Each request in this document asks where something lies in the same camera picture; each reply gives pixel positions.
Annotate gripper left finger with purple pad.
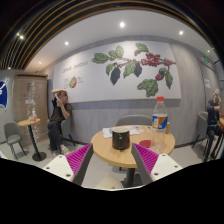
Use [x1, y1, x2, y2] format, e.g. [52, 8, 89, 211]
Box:
[44, 144, 93, 186]

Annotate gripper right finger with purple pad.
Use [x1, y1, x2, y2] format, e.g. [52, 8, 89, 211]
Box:
[131, 143, 182, 184]

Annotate clear plastic water bottle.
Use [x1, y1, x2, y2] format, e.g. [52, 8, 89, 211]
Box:
[153, 96, 168, 154]

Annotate red round coaster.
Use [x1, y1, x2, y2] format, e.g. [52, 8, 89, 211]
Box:
[139, 140, 154, 148]

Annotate round wooden cafe table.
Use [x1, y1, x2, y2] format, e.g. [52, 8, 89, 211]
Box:
[90, 124, 176, 188]

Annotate clear drinking glass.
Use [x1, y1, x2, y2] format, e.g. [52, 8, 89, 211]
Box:
[146, 126, 154, 140]

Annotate small round side table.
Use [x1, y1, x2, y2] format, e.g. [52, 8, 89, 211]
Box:
[18, 118, 47, 162]

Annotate beige stool seat below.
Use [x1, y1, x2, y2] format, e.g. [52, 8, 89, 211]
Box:
[96, 176, 123, 189]

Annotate black mug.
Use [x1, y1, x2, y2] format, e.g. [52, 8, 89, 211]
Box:
[112, 127, 130, 150]

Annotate white papers on table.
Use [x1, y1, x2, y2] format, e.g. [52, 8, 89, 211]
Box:
[103, 126, 143, 138]

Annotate grey chair behind table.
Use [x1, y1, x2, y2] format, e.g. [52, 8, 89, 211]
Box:
[115, 114, 152, 126]

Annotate seated person in black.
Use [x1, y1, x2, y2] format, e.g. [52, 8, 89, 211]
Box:
[48, 89, 72, 157]

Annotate small bottle on side table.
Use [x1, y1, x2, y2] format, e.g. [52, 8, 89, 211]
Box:
[32, 108, 37, 121]

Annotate grey chair at left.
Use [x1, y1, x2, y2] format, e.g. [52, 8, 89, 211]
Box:
[4, 121, 22, 157]

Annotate grey chair at right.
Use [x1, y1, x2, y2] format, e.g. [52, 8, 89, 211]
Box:
[192, 111, 210, 149]

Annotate person at right edge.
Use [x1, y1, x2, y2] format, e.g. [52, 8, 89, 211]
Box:
[204, 89, 224, 161]

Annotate blue white wall poster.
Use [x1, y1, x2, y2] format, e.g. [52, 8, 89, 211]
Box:
[0, 79, 9, 111]

